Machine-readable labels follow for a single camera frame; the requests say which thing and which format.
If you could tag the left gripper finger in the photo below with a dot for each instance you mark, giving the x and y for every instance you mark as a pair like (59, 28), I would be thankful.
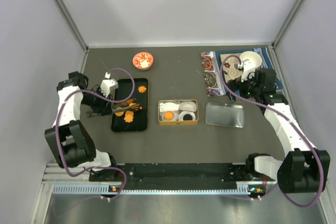
(124, 104)
(120, 109)

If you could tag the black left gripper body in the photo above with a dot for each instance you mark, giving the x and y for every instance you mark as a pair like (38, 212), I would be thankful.
(98, 104)

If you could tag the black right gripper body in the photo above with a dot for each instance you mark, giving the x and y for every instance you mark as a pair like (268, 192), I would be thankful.
(247, 89)

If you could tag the orange fish cookie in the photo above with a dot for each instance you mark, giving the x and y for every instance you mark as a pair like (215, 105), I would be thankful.
(134, 107)

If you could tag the orange figure cookie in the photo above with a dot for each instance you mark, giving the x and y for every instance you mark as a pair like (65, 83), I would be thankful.
(129, 116)

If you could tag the silver tin lid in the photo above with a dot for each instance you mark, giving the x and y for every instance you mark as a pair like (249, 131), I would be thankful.
(222, 114)

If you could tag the orange star flower cookie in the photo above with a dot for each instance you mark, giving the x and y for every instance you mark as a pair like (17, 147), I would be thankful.
(169, 116)

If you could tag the black round cookie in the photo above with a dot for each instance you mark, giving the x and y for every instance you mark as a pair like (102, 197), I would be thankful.
(187, 117)

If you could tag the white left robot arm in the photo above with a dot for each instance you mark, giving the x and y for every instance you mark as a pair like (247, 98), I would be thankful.
(68, 140)

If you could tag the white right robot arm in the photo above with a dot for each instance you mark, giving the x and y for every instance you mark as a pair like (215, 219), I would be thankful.
(305, 168)

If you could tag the black rectangular tray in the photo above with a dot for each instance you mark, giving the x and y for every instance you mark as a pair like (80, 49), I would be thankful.
(140, 121)

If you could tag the orange flower cookie top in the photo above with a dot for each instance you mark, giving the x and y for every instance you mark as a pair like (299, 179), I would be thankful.
(142, 89)

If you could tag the orange round cookie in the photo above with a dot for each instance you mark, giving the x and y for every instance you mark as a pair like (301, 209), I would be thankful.
(119, 113)

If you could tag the wooden puzzle board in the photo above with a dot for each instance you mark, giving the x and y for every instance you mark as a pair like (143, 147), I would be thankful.
(230, 67)

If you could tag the yellow cookie tin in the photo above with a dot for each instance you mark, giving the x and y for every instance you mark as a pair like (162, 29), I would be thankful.
(174, 123)

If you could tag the white paper cup top-left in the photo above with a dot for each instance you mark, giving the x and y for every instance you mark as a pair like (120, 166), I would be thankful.
(168, 106)

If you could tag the white bowl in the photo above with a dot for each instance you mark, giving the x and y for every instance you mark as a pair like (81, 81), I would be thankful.
(251, 56)

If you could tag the red patterned small bowl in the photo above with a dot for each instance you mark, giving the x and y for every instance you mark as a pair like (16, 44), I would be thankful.
(143, 60)

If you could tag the patterned cloth mat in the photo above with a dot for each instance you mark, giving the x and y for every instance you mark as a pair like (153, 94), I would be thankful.
(215, 80)

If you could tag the white paper cup bottom-right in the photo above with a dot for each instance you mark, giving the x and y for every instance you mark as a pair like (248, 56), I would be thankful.
(185, 112)

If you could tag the white paper cup top-right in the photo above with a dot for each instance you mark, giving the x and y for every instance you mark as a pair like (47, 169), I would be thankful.
(188, 106)

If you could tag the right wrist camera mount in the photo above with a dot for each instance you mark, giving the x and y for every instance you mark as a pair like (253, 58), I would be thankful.
(248, 67)

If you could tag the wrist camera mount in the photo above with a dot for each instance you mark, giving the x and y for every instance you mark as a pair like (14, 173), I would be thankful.
(108, 85)
(248, 67)

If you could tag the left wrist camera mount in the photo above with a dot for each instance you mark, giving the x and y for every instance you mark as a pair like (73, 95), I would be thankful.
(108, 85)

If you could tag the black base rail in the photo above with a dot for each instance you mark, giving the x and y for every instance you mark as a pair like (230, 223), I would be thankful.
(188, 176)

